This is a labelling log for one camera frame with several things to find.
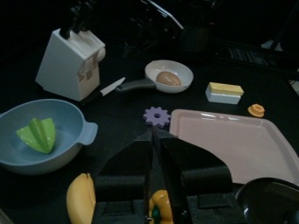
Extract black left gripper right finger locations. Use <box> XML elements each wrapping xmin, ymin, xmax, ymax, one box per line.
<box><xmin>152</xmin><ymin>125</ymin><xmax>249</xmax><ymax>224</ymax></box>

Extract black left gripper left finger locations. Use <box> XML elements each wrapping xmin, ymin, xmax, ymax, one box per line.
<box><xmin>90</xmin><ymin>128</ymin><xmax>154</xmax><ymax>224</ymax></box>

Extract white-bladed paring knife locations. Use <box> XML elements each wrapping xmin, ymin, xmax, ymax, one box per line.
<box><xmin>78</xmin><ymin>76</ymin><xmax>126</xmax><ymax>106</ymax></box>

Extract white small pan grey handle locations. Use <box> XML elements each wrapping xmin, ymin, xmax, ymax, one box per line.
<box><xmin>114</xmin><ymin>59</ymin><xmax>194</xmax><ymax>95</ymax></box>

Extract white knife block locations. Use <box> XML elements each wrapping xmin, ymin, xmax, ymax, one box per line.
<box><xmin>34</xmin><ymin>28</ymin><xmax>108</xmax><ymax>102</ymax></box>

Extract yellow toy bell pepper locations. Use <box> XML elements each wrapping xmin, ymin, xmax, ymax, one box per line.
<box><xmin>148</xmin><ymin>189</ymin><xmax>174</xmax><ymax>224</ymax></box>

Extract yellow toy banana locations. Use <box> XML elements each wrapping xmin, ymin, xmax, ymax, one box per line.
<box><xmin>65</xmin><ymin>172</ymin><xmax>97</xmax><ymax>224</ymax></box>

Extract pink rectangular tray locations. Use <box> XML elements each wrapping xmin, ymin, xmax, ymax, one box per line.
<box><xmin>168</xmin><ymin>108</ymin><xmax>299</xmax><ymax>186</ymax></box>

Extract purple toy gear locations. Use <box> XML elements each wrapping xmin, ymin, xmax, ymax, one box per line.
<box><xmin>142</xmin><ymin>106</ymin><xmax>173</xmax><ymax>128</ymax></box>

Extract black round pan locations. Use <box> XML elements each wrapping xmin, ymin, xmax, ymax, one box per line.
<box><xmin>234</xmin><ymin>177</ymin><xmax>299</xmax><ymax>224</ymax></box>

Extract green toy leaf vegetable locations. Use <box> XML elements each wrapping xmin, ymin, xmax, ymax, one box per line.
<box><xmin>14</xmin><ymin>117</ymin><xmax>57</xmax><ymax>155</ymax></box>

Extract small orange toy cap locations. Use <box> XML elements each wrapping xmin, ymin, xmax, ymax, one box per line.
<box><xmin>247</xmin><ymin>103</ymin><xmax>267</xmax><ymax>118</ymax></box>

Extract yellow and white butter block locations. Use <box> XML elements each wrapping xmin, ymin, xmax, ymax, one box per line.
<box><xmin>204</xmin><ymin>81</ymin><xmax>245</xmax><ymax>105</ymax></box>

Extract brown toy egg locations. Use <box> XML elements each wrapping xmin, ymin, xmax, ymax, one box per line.
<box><xmin>154</xmin><ymin>71</ymin><xmax>182</xmax><ymax>87</ymax></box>

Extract blue bowl with handles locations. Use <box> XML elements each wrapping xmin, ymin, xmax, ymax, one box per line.
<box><xmin>0</xmin><ymin>98</ymin><xmax>98</xmax><ymax>177</ymax></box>

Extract black knife handles in block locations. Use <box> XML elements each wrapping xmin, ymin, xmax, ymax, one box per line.
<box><xmin>58</xmin><ymin>0</ymin><xmax>98</xmax><ymax>40</ymax></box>

